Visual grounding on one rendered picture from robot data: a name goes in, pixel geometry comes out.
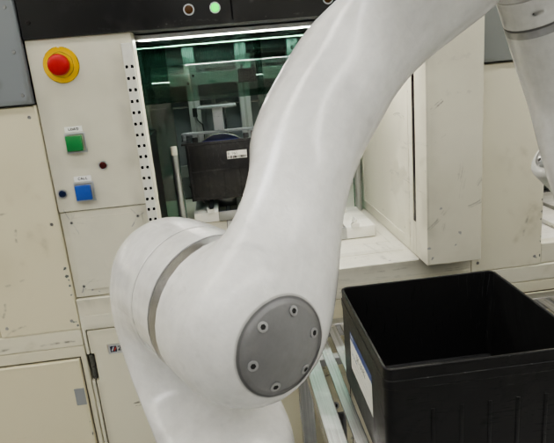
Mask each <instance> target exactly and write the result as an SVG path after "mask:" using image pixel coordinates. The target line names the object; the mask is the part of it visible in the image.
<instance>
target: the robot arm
mask: <svg viewBox="0 0 554 443"><path fill-rule="evenodd" d="M495 5H496V6H497V9H498V13H499V17H500V21H501V24H502V26H503V30H504V33H505V35H506V39H507V44H508V46H509V50H510V53H511V56H512V58H513V62H514V66H515V69H516V72H517V75H518V77H519V80H520V83H521V87H522V90H523V93H524V96H525V99H526V101H527V105H528V109H529V113H530V117H531V120H532V124H533V128H534V131H535V135H536V141H537V145H538V148H539V150H538V151H537V152H536V154H535V156H534V158H533V160H532V163H531V170H532V172H533V174H534V175H535V176H536V177H537V178H538V179H539V180H540V181H541V182H542V183H543V184H544V185H545V186H546V187H547V188H548V189H549V190H550V191H551V192H552V195H553V198H554V0H336V1H335V2H334V3H333V4H332V5H330V6H329V7H328V8H327V9H326V10H325V11H324V12H323V13H322V14H321V15H320V16H319V17H318V18H317V19H316V20H315V21H314V22H313V23H312V25H311V26H310V27H309V28H308V29H307V31H306V32H305V33H304V35H303V36H302V37H301V39H300V40H299V41H298V43H297V44H296V46H295V48H294V49H293V51H292V53H291V54H290V56H289V58H288V59H287V61H286V62H285V64H284V65H283V67H282V69H281V71H280V73H279V75H278V76H277V77H276V79H275V81H274V82H273V85H272V87H271V89H270V91H269V92H268V93H267V95H266V99H265V101H264V103H263V105H262V106H261V109H260V111H259V115H258V118H257V119H256V122H255V125H254V128H253V130H252V134H251V141H250V163H249V172H248V177H247V181H246V185H245V189H244V194H243V197H242V199H241V202H240V204H239V207H238V209H237V212H236V214H235V216H234V218H233V220H232V222H231V223H230V225H229V226H228V228H227V230H224V229H220V228H218V227H216V226H213V225H211V224H208V223H205V222H203V221H197V220H194V219H189V218H183V217H164V218H160V219H157V220H154V221H150V222H148V223H146V224H144V225H142V226H141V227H140V228H138V229H137V230H135V231H134V232H133V233H132V234H130V235H129V236H128V237H127V239H126V240H125V241H124V242H123V243H122V245H121V246H120V248H119V249H118V251H117V253H116V256H115V258H114V261H113V266H112V270H111V276H110V303H111V310H112V315H113V323H114V327H115V329H116V333H117V337H118V339H119V343H120V348H121V350H122V353H123V356H124V359H125V361H126V364H127V367H128V371H129V373H130V376H131V379H132V382H133V383H134V386H135V390H136V393H137V395H138V397H139V400H140V402H141V405H142V408H143V410H144V413H145V415H146V418H147V419H148V422H149V426H150V428H151V431H152V432H153V435H154V438H155V440H156V443H295V440H294V435H293V431H292V427H291V424H290V421H289V419H288V415H287V412H286V411H285V408H284V406H283V404H282V402H281V400H282V399H284V398H285V397H287V396H288V395H290V394H291V393H292V392H294V391H295V390H296V389H298V388H299V387H300V386H301V385H302V384H303V382H304V381H305V380H306V379H307V378H308V377H309V375H310V373H311V372H312V370H313V369H314V367H315V366H316V364H317V363H318V361H319V359H320V357H321V355H322V353H323V350H324V347H325V345H326V342H327V339H328V337H329V333H330V330H331V327H332V319H333V314H334V308H335V301H336V295H337V288H338V279H339V260H340V249H341V237H342V228H343V220H344V214H345V210H346V203H347V199H348V195H349V192H350V188H351V185H352V183H353V179H354V174H355V172H356V170H357V167H358V164H359V162H360V160H361V157H362V155H363V153H364V151H365V149H366V147H367V146H368V143H369V141H370V140H371V138H372V136H373V134H374V132H375V131H376V129H377V127H378V126H379V124H380V122H381V120H382V118H383V116H384V114H385V113H386V111H387V109H388V108H389V106H390V103H391V102H392V100H393V98H394V97H395V96H396V95H397V93H398V92H399V90H400V89H401V88H402V86H403V85H404V84H405V82H406V81H407V80H408V79H409V77H410V76H411V75H412V74H413V73H414V72H415V71H416V70H417V69H418V68H419V67H420V66H421V65H422V64H423V63H424V62H426V61H427V60H428V59H429V58H430V57H431V56H432V55H434V54H435V53H436V52H437V51H439V50H440V49H441V48H443V47H444V46H445V45H447V44H448V43H449V42H450V41H451V40H453V39H454V38H455V37H456V36H458V35H459V34H460V33H462V32H463V31H465V30H466V29H467V28H469V27H470V26H471V25H473V24H474V23H475V22H477V21H478V20H479V19H481V18H482V17H483V16H484V15H485V14H486V13H487V12H488V11H490V10H491V9H492V8H493V7H494V6H495Z"/></svg>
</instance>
